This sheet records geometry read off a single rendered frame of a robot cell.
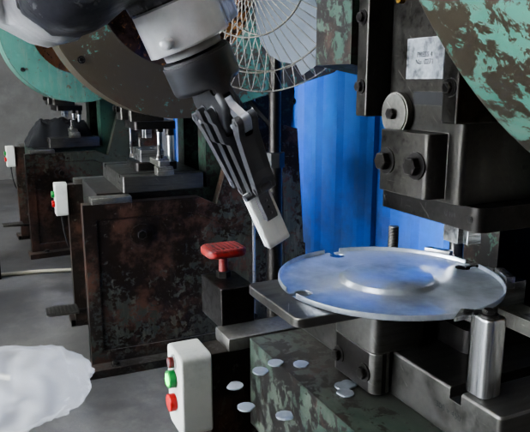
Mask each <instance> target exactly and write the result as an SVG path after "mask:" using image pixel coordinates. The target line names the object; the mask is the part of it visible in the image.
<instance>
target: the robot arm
mask: <svg viewBox="0 0 530 432"><path fill-rule="evenodd" d="M125 9H126V11H127V13H128V14H129V17H130V18H131V19H132V20H133V22H134V24H135V26H136V29H137V31H138V33H139V35H140V37H141V39H142V42H143V44H144V46H145V48H146V50H147V52H148V55H149V57H150V59H151V61H153V60H158V59H161V58H164V59H165V61H166V65H165V66H164V69H163V72H164V74H165V76H166V79H167V80H168V82H169V85H170V87H171V89H172V91H173V93H174V95H175V97H177V98H178V99H187V98H191V97H192V98H193V101H194V104H195V106H196V108H197V110H196V112H194V113H193V114H191V116H192V119H193V121H195V123H196V125H197V126H198V128H199V129H200V131H201V132H202V133H203V135H204V137H205V139H206V141H207V143H208V145H209V146H210V148H211V150H212V152H213V154H214V156H215V158H216V159H217V161H218V163H219V164H220V167H221V169H222V171H223V172H224V173H225V175H226V178H227V180H228V182H229V184H230V185H231V186H232V187H233V188H235V187H237V188H238V192H239V193H240V194H241V195H243V196H242V197H243V199H244V203H245V205H246V206H247V208H248V210H249V213H250V216H251V218H252V219H253V222H254V224H255V226H256V229H257V231H258V233H259V235H260V237H261V240H262V242H263V244H264V246H265V247H267V248H269V249H271V248H273V247H274V246H276V245H277V244H279V243H281V242H283V241H284V240H286V239H287V238H289V237H290V235H289V232H288V230H287V228H286V225H285V223H284V220H283V218H282V217H281V214H280V211H279V208H278V207H277V205H276V202H275V200H274V197H273V195H272V193H271V190H270V189H271V188H273V187H274V186H276V183H275V180H274V175H273V172H272V169H271V166H270V164H269V161H268V156H267V153H266V150H265V146H264V144H263V141H262V136H261V133H260V130H259V123H258V116H257V113H256V111H255V110H254V109H250V110H248V111H245V110H244V107H243V104H242V102H241V99H240V98H239V97H238V96H237V94H236V93H235V91H234V90H233V88H232V86H231V83H230V82H231V79H232V77H235V76H236V75H237V74H238V72H239V66H238V62H237V59H236V58H235V55H234V53H233V51H232V48H231V45H230V43H229V41H226V39H220V32H222V31H223V30H225V29H226V28H228V27H229V25H228V22H230V21H231V20H232V19H234V18H235V17H236V16H237V15H238V11H237V8H236V5H235V3H234V0H0V28H2V29H3V30H5V31H7V32H9V33H11V34H13V35H14V36H16V37H18V38H20V39H23V40H25V41H27V42H28V43H29V44H33V45H39V46H44V47H47V48H49V47H53V46H56V45H62V44H66V43H69V42H73V41H77V40H78V39H79V38H80V37H81V36H82V35H86V34H89V33H93V32H95V31H96V30H98V29H100V28H101V27H103V26H105V25H106V24H108V23H109V22H110V21H112V20H113V19H114V18H115V17H116V16H117V15H119V14H120V13H121V12H122V11H123V10H125Z"/></svg>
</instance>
